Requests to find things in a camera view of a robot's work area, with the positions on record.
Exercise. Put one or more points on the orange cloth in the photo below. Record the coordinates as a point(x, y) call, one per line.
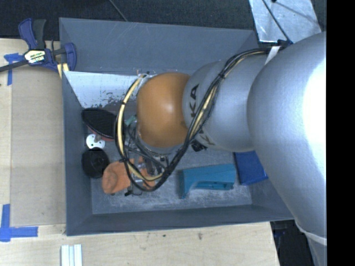
point(113, 177)

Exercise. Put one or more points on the black round lid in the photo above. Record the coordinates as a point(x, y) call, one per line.
point(95, 163)

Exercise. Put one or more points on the white round disc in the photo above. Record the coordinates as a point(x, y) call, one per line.
point(95, 141)

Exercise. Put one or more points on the black oval brush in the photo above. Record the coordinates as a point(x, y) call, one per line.
point(98, 122)

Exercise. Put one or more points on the blue sponge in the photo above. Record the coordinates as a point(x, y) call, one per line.
point(249, 168)

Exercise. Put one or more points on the pale wood flat board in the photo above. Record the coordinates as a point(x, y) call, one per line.
point(37, 148)

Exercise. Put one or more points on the grey metal bin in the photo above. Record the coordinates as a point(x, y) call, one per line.
point(105, 46)

